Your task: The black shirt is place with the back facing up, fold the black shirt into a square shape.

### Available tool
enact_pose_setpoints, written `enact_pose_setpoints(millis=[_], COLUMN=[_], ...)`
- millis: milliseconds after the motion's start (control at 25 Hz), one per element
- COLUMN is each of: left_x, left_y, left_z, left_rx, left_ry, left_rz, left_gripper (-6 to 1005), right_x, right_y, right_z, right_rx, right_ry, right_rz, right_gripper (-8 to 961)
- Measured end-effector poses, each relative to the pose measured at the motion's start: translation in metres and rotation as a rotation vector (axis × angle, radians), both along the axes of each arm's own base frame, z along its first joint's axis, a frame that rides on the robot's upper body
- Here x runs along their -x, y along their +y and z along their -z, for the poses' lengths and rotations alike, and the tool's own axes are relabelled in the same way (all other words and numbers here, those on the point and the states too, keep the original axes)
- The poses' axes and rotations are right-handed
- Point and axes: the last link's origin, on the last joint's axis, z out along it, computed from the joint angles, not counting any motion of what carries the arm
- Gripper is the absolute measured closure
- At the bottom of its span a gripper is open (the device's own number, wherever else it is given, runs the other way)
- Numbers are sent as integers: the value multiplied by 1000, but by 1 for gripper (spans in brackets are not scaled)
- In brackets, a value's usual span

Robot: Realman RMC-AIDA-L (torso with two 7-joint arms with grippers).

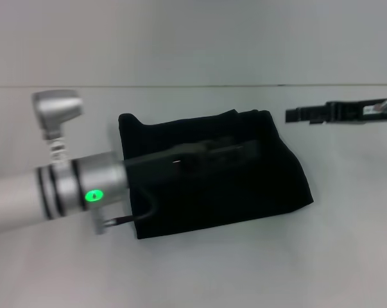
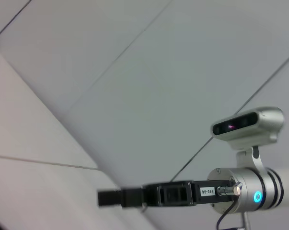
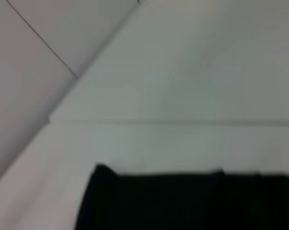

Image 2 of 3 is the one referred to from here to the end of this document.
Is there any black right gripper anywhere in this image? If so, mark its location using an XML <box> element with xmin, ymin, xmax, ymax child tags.
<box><xmin>97</xmin><ymin>179</ymin><xmax>234</xmax><ymax>208</ymax></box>

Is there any right arm cable with connectors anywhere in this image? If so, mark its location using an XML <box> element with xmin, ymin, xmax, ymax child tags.
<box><xmin>215</xmin><ymin>181</ymin><xmax>252</xmax><ymax>230</ymax></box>

